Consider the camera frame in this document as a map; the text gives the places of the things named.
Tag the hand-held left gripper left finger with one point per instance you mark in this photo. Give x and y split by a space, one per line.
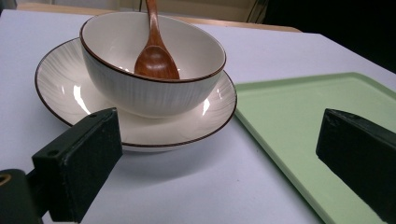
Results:
81 168

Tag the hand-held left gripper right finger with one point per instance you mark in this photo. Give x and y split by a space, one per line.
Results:
358 155

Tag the light green tray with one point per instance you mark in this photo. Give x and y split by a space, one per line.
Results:
299 124

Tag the white ribbed plate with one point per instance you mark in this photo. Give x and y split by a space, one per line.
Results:
68 93

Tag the white ribbed bowl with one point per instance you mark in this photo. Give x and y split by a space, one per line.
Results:
146 93

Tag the wooden spoon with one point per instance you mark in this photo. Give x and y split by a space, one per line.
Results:
155 59

